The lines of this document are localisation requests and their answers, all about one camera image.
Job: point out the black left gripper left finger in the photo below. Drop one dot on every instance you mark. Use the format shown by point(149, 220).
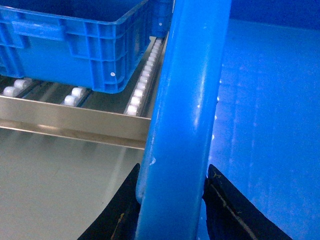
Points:
point(118, 221)

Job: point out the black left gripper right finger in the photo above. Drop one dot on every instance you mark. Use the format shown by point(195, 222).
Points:
point(231, 216)

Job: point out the blue plastic crate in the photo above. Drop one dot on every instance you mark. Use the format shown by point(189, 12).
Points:
point(240, 90)

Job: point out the white roller track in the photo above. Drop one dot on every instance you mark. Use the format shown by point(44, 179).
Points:
point(144, 83)
point(18, 87)
point(74, 97)

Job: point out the white roller track middle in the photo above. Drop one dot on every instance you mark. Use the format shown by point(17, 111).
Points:
point(74, 97)

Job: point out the white roller track left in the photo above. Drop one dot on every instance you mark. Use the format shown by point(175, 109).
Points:
point(18, 87)

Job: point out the metal shelf front rail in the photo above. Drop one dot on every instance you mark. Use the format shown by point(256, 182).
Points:
point(73, 122)

